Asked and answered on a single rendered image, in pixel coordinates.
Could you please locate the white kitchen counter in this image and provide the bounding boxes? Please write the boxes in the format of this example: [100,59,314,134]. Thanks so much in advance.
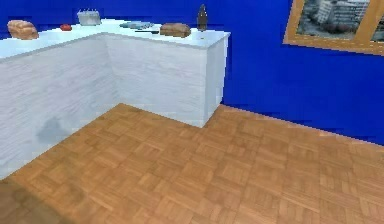
[0,18,232,180]

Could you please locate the dark brown bread loaf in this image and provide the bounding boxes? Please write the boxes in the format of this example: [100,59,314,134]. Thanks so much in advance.
[159,22,192,38]

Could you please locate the dark brown bottle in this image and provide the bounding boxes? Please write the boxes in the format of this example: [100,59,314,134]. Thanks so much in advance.
[196,4,209,32]

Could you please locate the blue-grey flat dish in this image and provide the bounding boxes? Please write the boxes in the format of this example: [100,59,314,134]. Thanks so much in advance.
[119,20,155,30]

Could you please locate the wooden framed window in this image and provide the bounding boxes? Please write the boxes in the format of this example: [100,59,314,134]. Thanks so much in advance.
[282,0,384,56]

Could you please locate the light brown bread loaf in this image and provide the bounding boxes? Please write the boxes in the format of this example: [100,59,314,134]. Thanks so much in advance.
[7,19,40,41]

